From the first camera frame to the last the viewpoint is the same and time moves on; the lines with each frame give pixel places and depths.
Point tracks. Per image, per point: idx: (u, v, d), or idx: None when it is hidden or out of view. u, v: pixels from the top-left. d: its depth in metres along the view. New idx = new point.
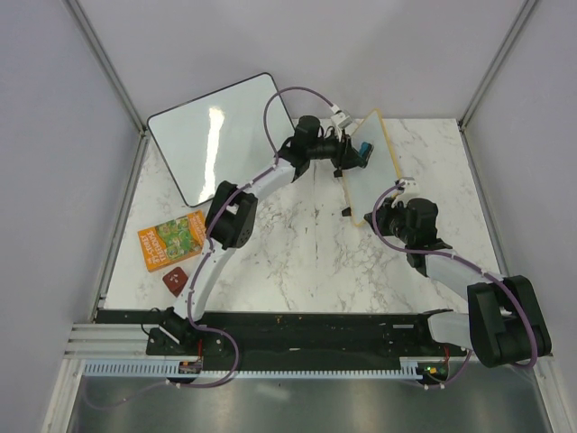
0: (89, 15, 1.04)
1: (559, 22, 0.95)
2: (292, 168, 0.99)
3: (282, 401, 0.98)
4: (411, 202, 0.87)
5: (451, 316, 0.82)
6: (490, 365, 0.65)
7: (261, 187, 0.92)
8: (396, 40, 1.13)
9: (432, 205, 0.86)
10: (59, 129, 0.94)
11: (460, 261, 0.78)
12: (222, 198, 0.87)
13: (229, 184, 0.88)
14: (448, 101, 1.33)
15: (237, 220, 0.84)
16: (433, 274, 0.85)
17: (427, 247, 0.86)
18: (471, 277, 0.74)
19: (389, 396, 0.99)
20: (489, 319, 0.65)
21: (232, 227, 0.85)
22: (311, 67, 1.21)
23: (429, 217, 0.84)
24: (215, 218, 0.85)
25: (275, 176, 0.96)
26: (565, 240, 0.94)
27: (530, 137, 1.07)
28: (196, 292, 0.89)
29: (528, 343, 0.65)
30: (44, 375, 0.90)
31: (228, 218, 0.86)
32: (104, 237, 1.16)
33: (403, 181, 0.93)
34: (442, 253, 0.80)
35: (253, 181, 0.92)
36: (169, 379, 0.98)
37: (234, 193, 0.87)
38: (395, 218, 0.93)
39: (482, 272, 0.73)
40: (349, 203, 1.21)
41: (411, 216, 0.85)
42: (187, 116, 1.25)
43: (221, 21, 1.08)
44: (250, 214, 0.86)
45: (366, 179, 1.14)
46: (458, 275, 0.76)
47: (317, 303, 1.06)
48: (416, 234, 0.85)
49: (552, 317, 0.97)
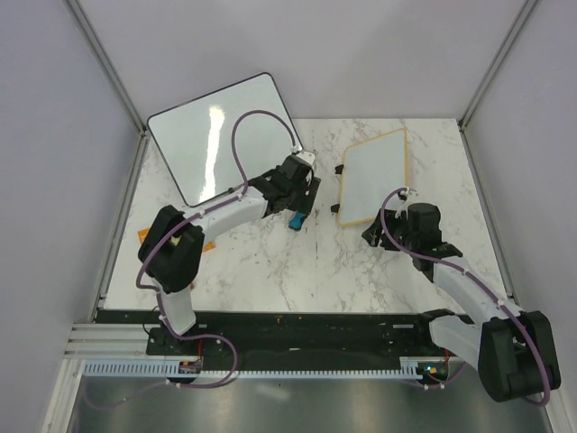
0: (88, 14, 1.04)
1: (560, 20, 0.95)
2: (263, 200, 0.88)
3: (282, 401, 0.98)
4: (411, 206, 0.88)
5: (455, 327, 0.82)
6: (500, 399, 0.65)
7: (215, 218, 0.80)
8: (395, 40, 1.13)
9: (433, 206, 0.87)
10: (60, 128, 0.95)
11: (471, 278, 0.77)
12: (162, 226, 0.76)
13: (171, 209, 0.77)
14: (449, 101, 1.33)
15: (175, 258, 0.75)
16: (438, 281, 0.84)
17: (435, 251, 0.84)
18: (484, 308, 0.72)
19: (389, 395, 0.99)
20: (504, 361, 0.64)
21: (169, 268, 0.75)
22: (310, 66, 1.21)
23: (431, 218, 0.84)
24: (151, 254, 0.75)
25: (239, 207, 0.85)
26: (565, 241, 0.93)
27: (531, 137, 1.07)
28: (169, 315, 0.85)
29: (538, 379, 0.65)
30: (44, 376, 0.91)
31: (167, 253, 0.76)
32: (104, 237, 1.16)
33: (405, 191, 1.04)
34: (453, 264, 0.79)
35: (205, 210, 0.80)
36: (169, 379, 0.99)
37: (178, 223, 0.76)
38: (400, 227, 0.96)
39: (499, 304, 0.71)
40: (339, 200, 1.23)
41: (412, 217, 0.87)
42: (187, 115, 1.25)
43: (221, 19, 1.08)
44: (192, 250, 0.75)
45: (369, 188, 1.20)
46: (471, 299, 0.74)
47: (318, 303, 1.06)
48: (420, 234, 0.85)
49: (553, 318, 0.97)
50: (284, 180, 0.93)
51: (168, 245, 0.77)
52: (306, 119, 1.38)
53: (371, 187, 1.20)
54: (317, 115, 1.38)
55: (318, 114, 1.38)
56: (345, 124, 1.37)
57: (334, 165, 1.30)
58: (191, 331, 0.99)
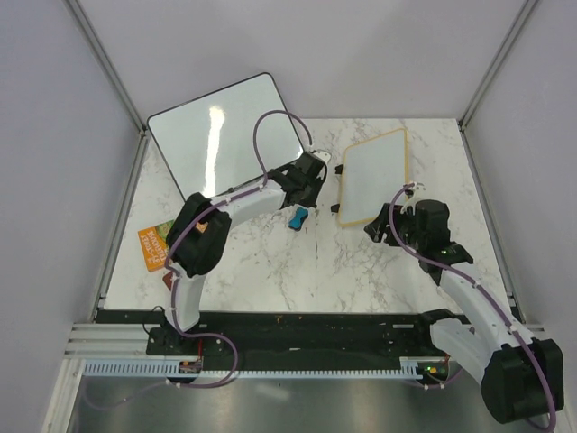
0: (88, 14, 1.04)
1: (559, 20, 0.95)
2: (282, 192, 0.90)
3: (282, 401, 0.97)
4: (420, 203, 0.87)
5: (460, 336, 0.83)
6: (502, 419, 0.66)
7: (239, 207, 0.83)
8: (394, 40, 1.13)
9: (443, 206, 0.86)
10: (60, 128, 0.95)
11: (483, 294, 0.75)
12: (191, 213, 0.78)
13: (200, 197, 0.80)
14: (449, 101, 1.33)
15: (204, 243, 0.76)
16: (444, 286, 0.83)
17: (444, 254, 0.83)
18: (497, 331, 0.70)
19: (389, 395, 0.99)
20: (510, 389, 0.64)
21: (197, 253, 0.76)
22: (310, 66, 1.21)
23: (441, 218, 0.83)
24: (180, 238, 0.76)
25: (261, 197, 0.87)
26: (565, 241, 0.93)
27: (531, 136, 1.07)
28: (179, 308, 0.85)
29: (543, 404, 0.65)
30: (44, 375, 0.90)
31: (195, 238, 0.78)
32: (104, 237, 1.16)
33: (412, 188, 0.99)
34: (465, 276, 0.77)
35: (231, 198, 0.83)
36: (169, 379, 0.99)
37: (206, 209, 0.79)
38: (406, 224, 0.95)
39: (511, 330, 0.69)
40: (339, 200, 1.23)
41: (420, 216, 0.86)
42: (187, 116, 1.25)
43: (221, 19, 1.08)
44: (220, 235, 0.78)
45: (370, 187, 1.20)
46: (483, 319, 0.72)
47: (318, 303, 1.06)
48: (428, 234, 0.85)
49: (553, 317, 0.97)
50: (299, 174, 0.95)
51: (195, 231, 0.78)
52: (306, 119, 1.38)
53: (372, 186, 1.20)
54: (317, 115, 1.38)
55: (318, 114, 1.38)
56: (345, 124, 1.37)
57: (334, 165, 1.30)
58: (192, 329, 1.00)
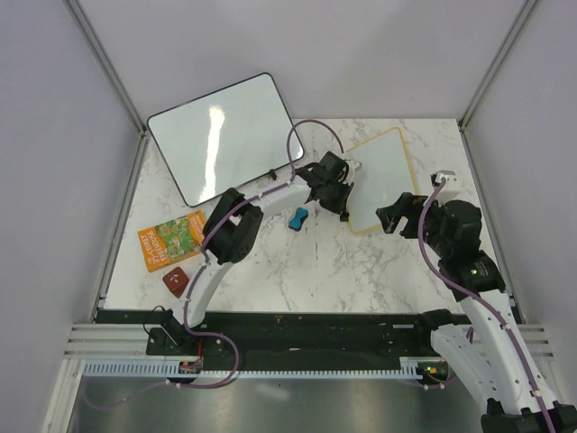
0: (88, 14, 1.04)
1: (560, 20, 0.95)
2: (307, 188, 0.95)
3: (282, 401, 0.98)
4: (450, 207, 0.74)
5: (461, 351, 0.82)
6: None
7: (270, 200, 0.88)
8: (395, 40, 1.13)
9: (476, 211, 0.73)
10: (60, 128, 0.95)
11: (511, 336, 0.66)
12: (225, 207, 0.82)
13: (234, 191, 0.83)
14: (449, 101, 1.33)
15: (237, 233, 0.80)
16: (463, 308, 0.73)
17: (474, 273, 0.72)
18: (518, 389, 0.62)
19: (389, 395, 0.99)
20: None
21: (230, 243, 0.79)
22: (311, 66, 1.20)
23: (473, 230, 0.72)
24: (215, 228, 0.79)
25: (288, 192, 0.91)
26: (566, 242, 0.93)
27: (531, 137, 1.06)
28: (194, 300, 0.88)
29: None
30: (44, 376, 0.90)
31: (228, 230, 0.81)
32: (104, 237, 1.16)
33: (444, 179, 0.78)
34: (496, 313, 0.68)
35: (262, 193, 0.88)
36: (169, 379, 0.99)
37: (240, 203, 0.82)
38: (427, 223, 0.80)
39: (535, 391, 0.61)
40: (347, 208, 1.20)
41: (448, 223, 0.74)
42: (187, 115, 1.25)
43: (221, 19, 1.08)
44: (251, 228, 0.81)
45: (370, 188, 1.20)
46: (505, 371, 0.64)
47: (317, 303, 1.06)
48: (456, 245, 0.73)
49: (553, 318, 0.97)
50: (323, 171, 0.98)
51: (229, 223, 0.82)
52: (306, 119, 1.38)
53: (371, 187, 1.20)
54: (317, 115, 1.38)
55: (318, 114, 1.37)
56: (345, 124, 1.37)
57: None
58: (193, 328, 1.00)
